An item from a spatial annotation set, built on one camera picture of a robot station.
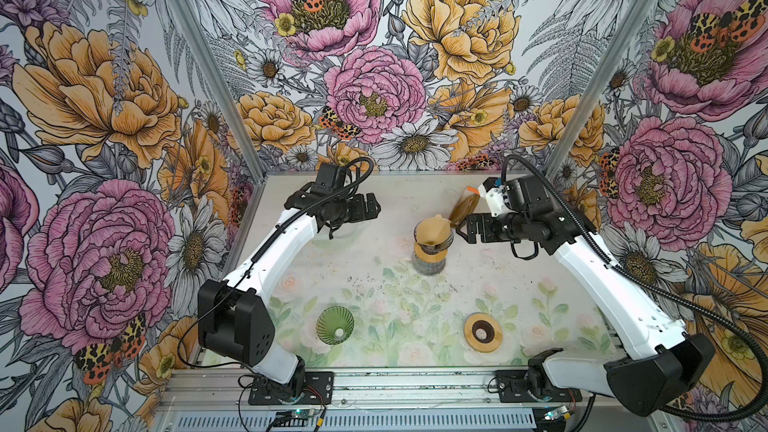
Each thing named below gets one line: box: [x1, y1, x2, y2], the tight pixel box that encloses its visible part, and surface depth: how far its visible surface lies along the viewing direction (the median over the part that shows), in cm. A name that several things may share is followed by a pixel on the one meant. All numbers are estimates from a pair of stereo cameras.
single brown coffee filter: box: [416, 214, 451, 245], surface depth 87 cm
